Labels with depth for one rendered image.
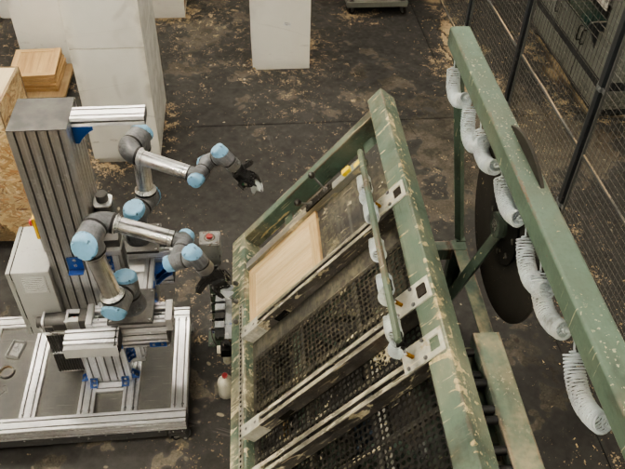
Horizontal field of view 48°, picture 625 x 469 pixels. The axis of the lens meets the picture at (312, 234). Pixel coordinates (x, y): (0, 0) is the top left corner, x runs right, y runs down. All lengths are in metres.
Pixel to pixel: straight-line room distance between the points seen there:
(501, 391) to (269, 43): 5.37
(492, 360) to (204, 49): 5.86
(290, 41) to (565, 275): 5.36
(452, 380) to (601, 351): 0.50
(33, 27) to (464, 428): 6.26
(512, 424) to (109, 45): 4.24
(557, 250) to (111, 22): 4.01
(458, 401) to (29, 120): 2.08
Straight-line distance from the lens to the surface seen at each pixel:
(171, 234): 3.18
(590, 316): 2.21
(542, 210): 2.50
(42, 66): 7.20
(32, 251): 3.79
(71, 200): 3.38
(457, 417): 2.31
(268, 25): 7.18
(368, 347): 2.79
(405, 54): 7.79
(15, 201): 5.35
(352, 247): 3.15
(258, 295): 3.75
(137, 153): 3.56
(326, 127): 6.57
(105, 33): 5.62
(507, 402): 2.44
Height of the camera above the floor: 3.76
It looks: 44 degrees down
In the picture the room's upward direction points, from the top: 2 degrees clockwise
